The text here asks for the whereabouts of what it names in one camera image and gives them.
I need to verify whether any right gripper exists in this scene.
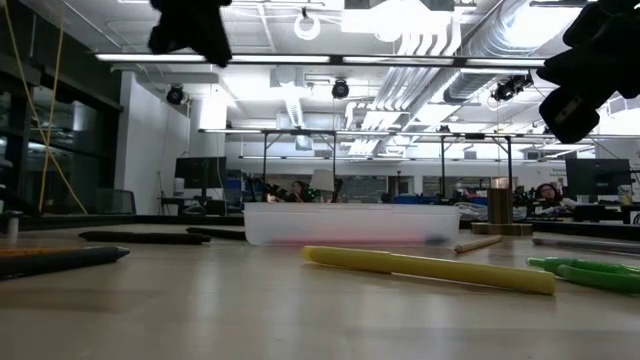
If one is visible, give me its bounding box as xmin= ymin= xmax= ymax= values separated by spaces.
xmin=535 ymin=0 xmax=640 ymax=144

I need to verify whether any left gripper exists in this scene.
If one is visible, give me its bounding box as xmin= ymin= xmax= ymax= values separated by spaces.
xmin=148 ymin=0 xmax=234 ymax=69

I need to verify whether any grey pen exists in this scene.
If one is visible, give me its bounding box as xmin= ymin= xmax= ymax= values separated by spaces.
xmin=532 ymin=236 xmax=640 ymax=255

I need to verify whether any wooden pencil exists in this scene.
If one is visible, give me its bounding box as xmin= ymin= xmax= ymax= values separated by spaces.
xmin=453 ymin=234 xmax=504 ymax=254

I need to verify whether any black pen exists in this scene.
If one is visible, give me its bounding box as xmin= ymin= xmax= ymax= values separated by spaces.
xmin=78 ymin=230 xmax=212 ymax=246
xmin=0 ymin=245 xmax=131 ymax=280
xmin=185 ymin=226 xmax=247 ymax=241

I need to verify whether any clear box with orange lid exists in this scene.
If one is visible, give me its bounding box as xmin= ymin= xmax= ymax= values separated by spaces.
xmin=243 ymin=201 xmax=461 ymax=247

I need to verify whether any black computer monitor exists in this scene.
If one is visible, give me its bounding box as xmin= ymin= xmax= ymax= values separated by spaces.
xmin=174 ymin=156 xmax=227 ymax=201
xmin=565 ymin=158 xmax=632 ymax=197

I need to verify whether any overhead light bar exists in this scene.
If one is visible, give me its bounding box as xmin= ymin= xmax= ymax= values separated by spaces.
xmin=94 ymin=52 xmax=547 ymax=69

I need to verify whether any person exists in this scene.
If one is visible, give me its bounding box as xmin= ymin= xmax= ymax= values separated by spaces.
xmin=288 ymin=179 xmax=312 ymax=204
xmin=533 ymin=182 xmax=577 ymax=209

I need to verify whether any mesh office chair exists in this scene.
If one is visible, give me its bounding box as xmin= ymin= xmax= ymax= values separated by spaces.
xmin=94 ymin=188 xmax=137 ymax=216

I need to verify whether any green pen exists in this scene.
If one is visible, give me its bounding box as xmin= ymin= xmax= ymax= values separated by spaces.
xmin=526 ymin=256 xmax=640 ymax=295

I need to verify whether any white lampshade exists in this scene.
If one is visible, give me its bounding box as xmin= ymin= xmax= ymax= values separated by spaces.
xmin=309 ymin=168 xmax=335 ymax=193

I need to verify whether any yellow highlighter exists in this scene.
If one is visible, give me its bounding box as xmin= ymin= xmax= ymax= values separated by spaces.
xmin=301 ymin=245 xmax=557 ymax=296

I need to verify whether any orange pencil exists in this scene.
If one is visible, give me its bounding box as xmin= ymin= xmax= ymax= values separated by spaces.
xmin=0 ymin=246 xmax=86 ymax=259

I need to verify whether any silver ventilation duct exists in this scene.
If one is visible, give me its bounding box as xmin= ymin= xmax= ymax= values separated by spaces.
xmin=442 ymin=0 xmax=566 ymax=104

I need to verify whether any white ring light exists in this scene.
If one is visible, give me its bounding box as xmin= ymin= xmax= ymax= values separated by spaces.
xmin=293 ymin=12 xmax=322 ymax=41

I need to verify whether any black background rig frame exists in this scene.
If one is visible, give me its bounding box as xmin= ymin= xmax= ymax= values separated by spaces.
xmin=198 ymin=127 xmax=640 ymax=201

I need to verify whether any hanging yellow cable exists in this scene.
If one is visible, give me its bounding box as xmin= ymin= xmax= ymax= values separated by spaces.
xmin=38 ymin=24 xmax=65 ymax=212
xmin=2 ymin=0 xmax=89 ymax=216

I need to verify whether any small white post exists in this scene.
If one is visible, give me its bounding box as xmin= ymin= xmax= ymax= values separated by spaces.
xmin=4 ymin=210 xmax=24 ymax=239

